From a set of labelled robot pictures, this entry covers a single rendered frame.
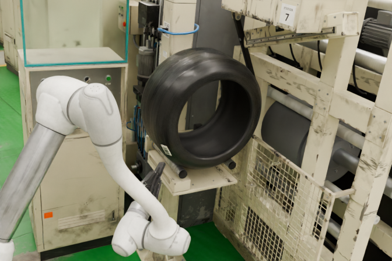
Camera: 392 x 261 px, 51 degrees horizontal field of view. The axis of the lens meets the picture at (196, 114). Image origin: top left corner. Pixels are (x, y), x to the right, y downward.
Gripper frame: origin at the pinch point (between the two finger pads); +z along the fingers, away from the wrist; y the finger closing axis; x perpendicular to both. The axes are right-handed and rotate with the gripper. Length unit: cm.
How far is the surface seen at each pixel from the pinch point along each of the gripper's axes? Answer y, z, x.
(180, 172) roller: 15.0, 11.2, -0.4
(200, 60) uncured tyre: -28, 39, 19
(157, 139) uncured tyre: -6.2, 12.5, -3.3
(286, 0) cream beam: -41, 53, 59
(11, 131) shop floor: 64, 119, -262
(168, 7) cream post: -43, 70, -3
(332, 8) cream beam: -31, 57, 75
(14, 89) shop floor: 71, 215, -349
